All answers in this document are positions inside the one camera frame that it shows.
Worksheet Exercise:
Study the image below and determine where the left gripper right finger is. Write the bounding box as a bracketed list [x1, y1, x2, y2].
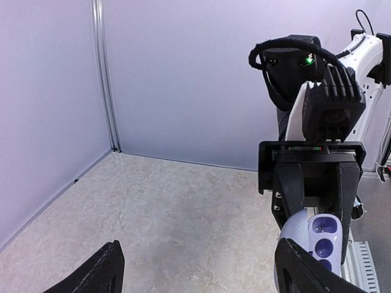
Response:
[275, 238, 363, 293]

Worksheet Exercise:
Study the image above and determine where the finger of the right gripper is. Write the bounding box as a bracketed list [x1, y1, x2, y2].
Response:
[271, 163, 305, 229]
[332, 163, 360, 264]

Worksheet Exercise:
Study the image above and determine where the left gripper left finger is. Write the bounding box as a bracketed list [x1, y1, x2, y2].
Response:
[44, 240, 125, 293]

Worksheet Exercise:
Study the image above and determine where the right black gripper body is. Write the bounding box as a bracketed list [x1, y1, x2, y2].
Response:
[258, 141, 365, 194]

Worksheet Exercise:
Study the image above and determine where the purple earbud charging case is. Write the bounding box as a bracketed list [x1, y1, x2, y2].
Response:
[274, 209, 343, 285]

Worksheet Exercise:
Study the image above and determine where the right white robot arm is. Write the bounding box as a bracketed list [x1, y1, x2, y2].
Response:
[249, 30, 390, 272]

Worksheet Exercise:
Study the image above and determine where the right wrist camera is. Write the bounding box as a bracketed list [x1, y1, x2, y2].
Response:
[302, 65, 366, 142]

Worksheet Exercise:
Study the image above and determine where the aluminium front rail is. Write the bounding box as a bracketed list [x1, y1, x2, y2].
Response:
[341, 240, 380, 293]

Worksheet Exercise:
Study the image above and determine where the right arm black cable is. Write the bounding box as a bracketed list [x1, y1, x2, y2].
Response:
[247, 38, 349, 110]

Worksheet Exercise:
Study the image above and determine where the left aluminium corner post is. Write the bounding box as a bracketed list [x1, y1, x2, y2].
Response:
[92, 0, 122, 153]

